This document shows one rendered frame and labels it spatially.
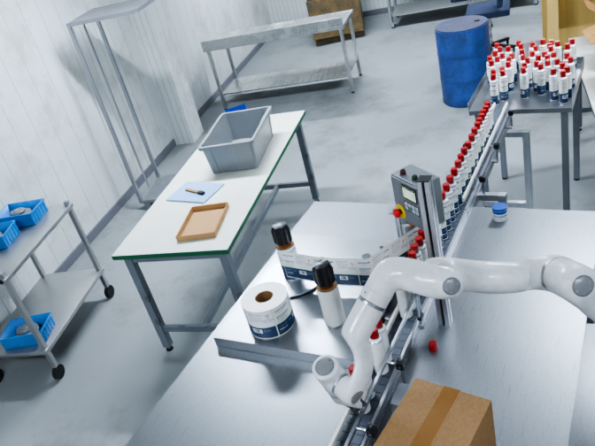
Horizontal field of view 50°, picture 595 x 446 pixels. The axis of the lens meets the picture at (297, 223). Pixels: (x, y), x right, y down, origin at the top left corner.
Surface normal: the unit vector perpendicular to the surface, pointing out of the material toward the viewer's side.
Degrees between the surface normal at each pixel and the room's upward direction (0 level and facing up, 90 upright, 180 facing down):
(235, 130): 85
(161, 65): 90
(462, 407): 0
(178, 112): 90
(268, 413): 0
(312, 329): 0
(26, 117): 90
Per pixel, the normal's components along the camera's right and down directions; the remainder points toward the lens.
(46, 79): 0.95, -0.07
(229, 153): -0.15, 0.62
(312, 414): -0.23, -0.84
